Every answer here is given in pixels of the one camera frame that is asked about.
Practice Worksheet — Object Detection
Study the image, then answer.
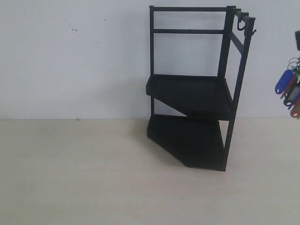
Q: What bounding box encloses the bunch of colourful key tags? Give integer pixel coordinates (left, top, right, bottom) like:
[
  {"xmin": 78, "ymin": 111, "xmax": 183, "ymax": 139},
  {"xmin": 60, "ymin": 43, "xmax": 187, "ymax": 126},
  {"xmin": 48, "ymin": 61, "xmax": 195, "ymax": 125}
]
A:
[{"xmin": 275, "ymin": 57, "xmax": 300, "ymax": 120}]

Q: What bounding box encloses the black metal corner rack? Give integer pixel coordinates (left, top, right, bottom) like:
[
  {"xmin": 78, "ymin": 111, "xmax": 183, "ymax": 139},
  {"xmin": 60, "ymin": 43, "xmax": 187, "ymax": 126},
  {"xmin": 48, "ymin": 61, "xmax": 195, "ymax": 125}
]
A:
[{"xmin": 146, "ymin": 6, "xmax": 255, "ymax": 171}]

